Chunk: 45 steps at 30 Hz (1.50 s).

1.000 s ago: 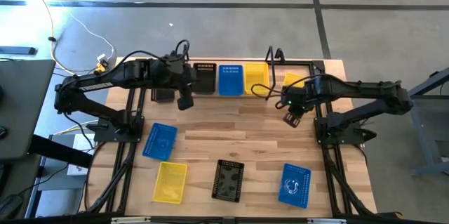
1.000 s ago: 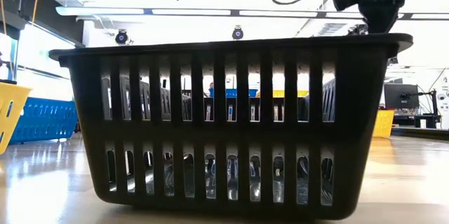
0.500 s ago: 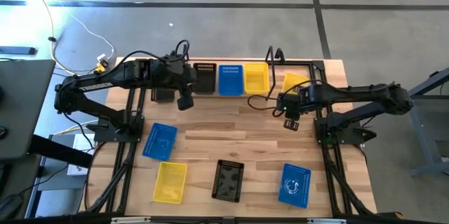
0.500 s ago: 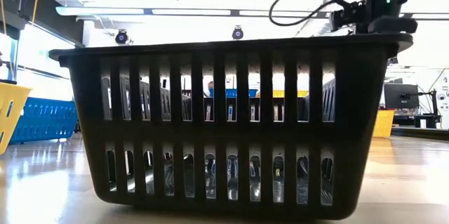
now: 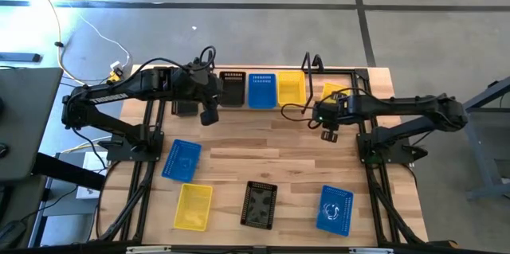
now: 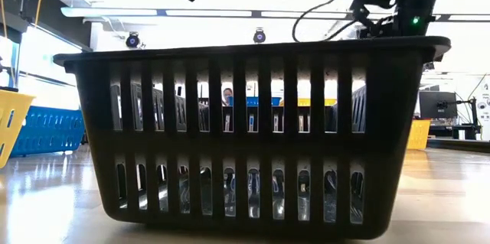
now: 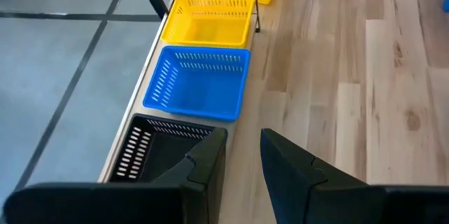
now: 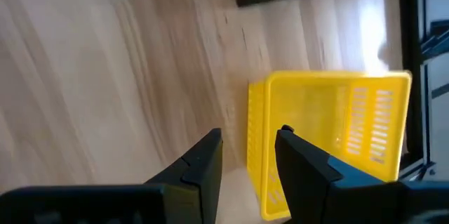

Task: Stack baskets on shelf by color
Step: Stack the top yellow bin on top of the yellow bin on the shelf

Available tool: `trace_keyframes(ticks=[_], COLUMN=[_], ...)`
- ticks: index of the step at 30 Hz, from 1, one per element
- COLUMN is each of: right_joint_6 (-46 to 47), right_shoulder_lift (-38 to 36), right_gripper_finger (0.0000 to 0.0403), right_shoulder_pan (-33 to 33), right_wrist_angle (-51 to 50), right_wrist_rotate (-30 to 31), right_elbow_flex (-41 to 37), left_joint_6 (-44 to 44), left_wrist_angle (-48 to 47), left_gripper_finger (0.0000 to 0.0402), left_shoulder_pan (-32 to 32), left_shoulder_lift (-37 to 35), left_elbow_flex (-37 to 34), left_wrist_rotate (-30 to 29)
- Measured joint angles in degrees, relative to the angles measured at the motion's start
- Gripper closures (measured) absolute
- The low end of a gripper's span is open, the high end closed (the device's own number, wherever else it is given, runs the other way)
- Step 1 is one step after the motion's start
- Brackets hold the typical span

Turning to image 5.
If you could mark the black slotted plastic basket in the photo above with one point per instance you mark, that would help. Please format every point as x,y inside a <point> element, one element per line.
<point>259,204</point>
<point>185,108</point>
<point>232,94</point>

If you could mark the white power adapter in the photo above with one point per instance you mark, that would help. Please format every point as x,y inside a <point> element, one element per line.
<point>116,65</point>

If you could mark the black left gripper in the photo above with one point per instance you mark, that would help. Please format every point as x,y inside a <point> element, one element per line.
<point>197,83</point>

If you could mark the yellow slotted plastic basket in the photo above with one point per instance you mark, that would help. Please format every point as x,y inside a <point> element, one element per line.
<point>330,88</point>
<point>291,88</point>
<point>193,207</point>

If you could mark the black desk leg beam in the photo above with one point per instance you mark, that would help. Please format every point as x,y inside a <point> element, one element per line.
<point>67,170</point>

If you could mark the silver metal bracket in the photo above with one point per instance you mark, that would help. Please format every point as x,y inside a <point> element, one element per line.
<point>148,249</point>
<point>371,250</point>

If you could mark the white flat box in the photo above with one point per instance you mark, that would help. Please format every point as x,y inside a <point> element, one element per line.
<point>93,162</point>

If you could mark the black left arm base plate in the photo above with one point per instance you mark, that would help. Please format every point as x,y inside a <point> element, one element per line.
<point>119,151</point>

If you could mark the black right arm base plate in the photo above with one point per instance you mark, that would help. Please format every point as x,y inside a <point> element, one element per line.
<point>398,155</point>

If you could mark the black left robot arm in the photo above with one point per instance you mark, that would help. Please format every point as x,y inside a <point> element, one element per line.
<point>107,98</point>

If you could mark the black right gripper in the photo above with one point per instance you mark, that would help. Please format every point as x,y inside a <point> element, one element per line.
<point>330,112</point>

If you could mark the blue slotted plastic basket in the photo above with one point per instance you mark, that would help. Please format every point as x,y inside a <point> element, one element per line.
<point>334,210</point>
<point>262,92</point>
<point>181,162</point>

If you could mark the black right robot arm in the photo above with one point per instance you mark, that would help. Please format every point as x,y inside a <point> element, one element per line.
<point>406,104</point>

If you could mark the grey metal table frame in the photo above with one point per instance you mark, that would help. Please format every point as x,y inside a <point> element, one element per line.
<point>484,98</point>

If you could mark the grey desk top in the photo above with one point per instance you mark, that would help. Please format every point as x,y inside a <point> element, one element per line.
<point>28,122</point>

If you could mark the black aluminium rig frame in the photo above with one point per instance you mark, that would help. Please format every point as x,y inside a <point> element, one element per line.
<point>342,71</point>

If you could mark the black flat bar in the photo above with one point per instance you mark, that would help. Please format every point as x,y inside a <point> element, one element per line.
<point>20,57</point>

